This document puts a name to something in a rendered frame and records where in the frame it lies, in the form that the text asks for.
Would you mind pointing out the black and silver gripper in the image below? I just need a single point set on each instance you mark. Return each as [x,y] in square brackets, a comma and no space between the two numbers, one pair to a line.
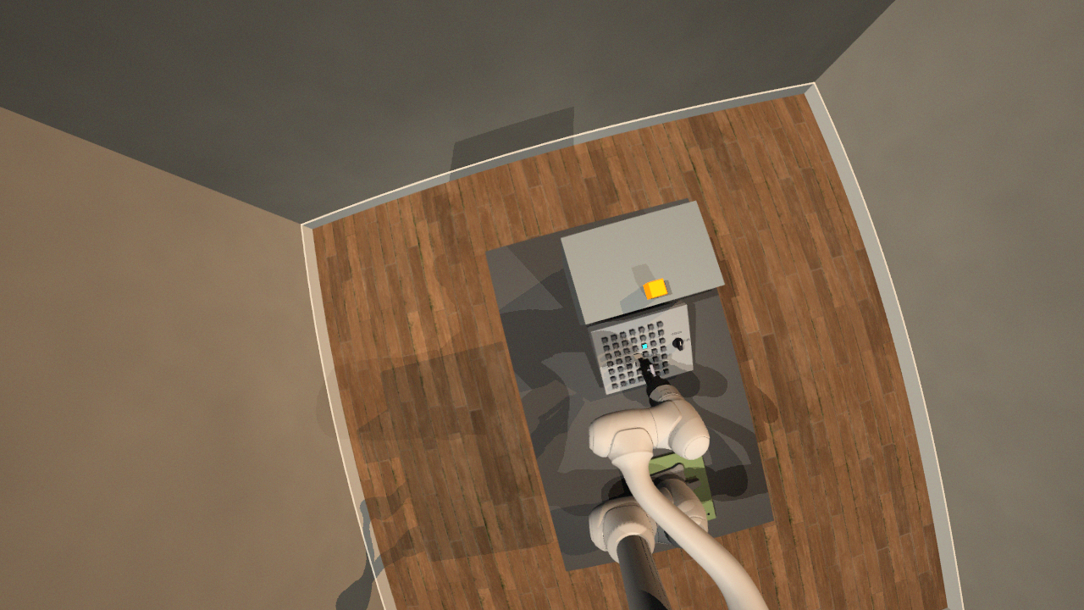
[652,379]

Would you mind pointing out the grey machine cabinet with sloped keypad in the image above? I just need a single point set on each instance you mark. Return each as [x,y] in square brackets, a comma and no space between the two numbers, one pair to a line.
[607,269]

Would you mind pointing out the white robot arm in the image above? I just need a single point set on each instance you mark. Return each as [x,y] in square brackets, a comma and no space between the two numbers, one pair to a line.
[628,529]

